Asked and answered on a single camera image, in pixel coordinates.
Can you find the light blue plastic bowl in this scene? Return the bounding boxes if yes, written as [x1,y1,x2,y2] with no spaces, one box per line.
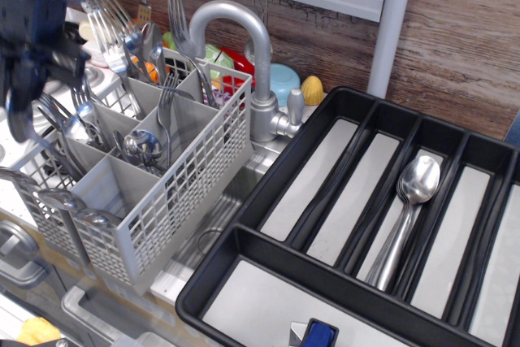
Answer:
[271,63,301,106]

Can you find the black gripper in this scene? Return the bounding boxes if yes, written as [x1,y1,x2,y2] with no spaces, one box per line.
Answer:
[1,26,90,143]

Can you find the tall steel fork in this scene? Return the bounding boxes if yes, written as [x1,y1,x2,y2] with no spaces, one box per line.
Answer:
[167,0,218,108]

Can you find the steel spoon handle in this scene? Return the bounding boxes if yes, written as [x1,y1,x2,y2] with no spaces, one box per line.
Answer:
[37,189,86,210]
[75,208,121,228]
[0,167,39,188]

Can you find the grey metal post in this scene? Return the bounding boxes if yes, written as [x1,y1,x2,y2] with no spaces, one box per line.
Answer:
[367,0,409,98]

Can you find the yellow cloth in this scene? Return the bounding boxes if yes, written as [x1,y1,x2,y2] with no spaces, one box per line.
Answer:
[16,318,61,346]

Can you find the blue handled tool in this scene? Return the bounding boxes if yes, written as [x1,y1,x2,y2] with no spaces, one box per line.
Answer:
[288,318,339,347]

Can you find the grey plastic cutlery basket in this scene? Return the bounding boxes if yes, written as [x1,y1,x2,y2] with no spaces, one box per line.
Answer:
[13,63,253,293]

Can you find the steel spoon handle front left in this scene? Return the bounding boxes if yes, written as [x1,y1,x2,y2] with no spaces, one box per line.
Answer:
[37,189,86,210]

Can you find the silver sink faucet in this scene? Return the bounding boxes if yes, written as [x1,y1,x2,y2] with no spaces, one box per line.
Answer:
[189,0,305,142]

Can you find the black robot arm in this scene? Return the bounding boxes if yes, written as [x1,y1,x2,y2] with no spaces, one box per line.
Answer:
[1,0,89,142]

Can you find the yellow toy corn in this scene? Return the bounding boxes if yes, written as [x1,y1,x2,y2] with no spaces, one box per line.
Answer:
[301,76,324,106]

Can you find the black cutlery tray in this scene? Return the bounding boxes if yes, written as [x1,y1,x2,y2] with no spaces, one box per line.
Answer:
[175,87,519,346]

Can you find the hanging steel fork back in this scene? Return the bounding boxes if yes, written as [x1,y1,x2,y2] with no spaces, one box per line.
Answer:
[81,0,144,119]

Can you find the round steel spoon bowl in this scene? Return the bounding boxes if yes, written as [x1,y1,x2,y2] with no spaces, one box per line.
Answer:
[123,129,163,159]

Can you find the steel forks at left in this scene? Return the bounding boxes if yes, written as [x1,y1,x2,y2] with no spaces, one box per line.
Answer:
[37,92,106,176]

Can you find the stacked steel spoons in tray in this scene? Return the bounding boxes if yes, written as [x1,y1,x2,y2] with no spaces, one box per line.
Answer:
[366,155,440,291]

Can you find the steel spoon handle far left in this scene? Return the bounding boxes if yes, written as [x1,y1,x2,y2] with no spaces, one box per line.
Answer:
[0,167,39,188]

